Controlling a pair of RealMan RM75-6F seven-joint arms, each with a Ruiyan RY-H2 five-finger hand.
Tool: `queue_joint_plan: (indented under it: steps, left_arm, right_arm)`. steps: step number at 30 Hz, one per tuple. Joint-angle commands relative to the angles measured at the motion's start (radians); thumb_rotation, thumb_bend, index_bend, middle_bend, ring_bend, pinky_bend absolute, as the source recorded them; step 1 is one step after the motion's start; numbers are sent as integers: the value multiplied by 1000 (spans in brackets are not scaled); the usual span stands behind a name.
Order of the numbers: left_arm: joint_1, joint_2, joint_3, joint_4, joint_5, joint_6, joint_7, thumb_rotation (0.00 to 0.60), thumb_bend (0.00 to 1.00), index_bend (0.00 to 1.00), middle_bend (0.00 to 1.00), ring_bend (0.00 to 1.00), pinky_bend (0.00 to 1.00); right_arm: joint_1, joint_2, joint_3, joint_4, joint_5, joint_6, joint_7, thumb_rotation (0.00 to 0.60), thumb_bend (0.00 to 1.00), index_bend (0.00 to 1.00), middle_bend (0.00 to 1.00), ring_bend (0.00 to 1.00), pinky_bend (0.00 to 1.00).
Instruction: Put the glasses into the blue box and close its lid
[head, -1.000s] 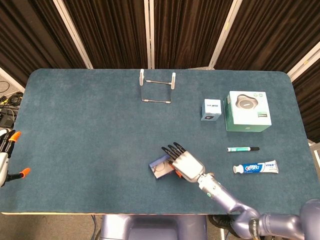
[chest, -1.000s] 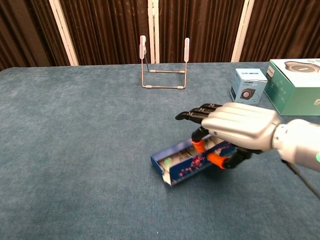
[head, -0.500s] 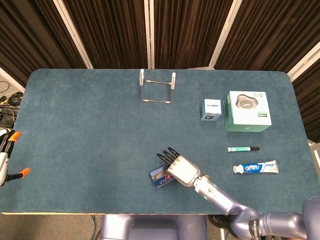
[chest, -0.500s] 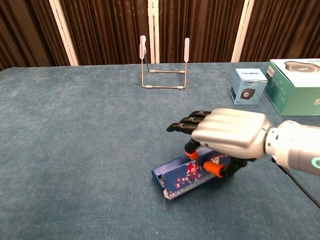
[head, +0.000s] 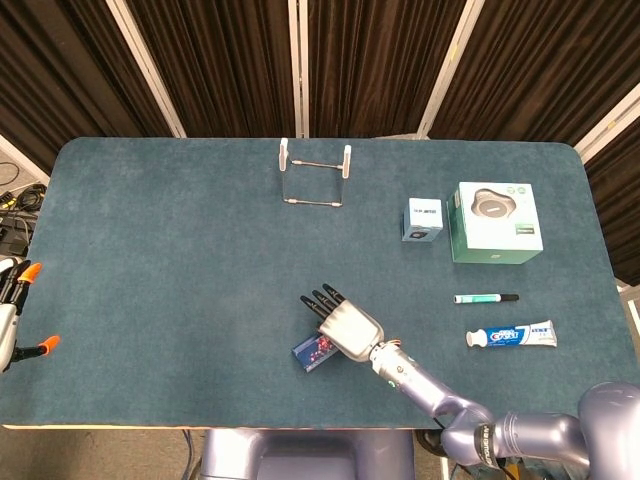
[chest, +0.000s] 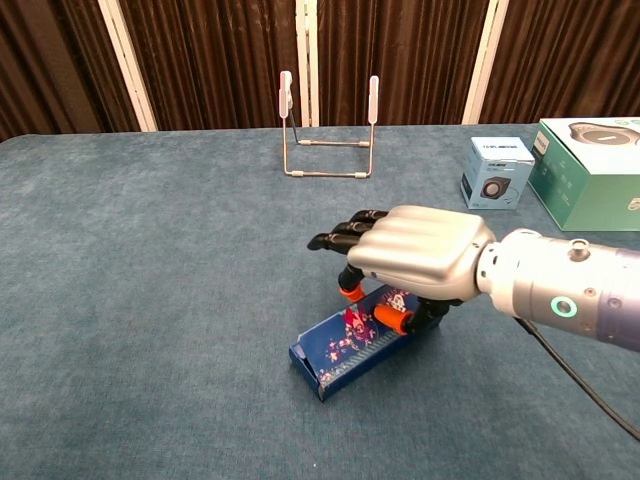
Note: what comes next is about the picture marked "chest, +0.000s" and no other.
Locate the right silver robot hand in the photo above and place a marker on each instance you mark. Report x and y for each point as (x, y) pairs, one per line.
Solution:
(420, 250)

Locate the blue cardboard glasses case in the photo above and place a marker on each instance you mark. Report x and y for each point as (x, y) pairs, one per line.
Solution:
(350, 360)

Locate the small light blue speaker box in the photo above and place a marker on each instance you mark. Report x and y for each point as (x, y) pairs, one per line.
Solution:
(495, 175)

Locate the large green speaker box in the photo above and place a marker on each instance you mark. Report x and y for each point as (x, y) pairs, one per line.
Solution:
(595, 200)

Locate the blue felt table cover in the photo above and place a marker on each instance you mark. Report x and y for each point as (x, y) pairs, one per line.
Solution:
(150, 300)

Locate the dark brown pleated curtain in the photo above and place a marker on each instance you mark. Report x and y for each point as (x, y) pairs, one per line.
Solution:
(215, 60)

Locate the white partition frame post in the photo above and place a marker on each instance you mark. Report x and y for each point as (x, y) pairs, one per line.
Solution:
(482, 65)
(127, 65)
(307, 40)

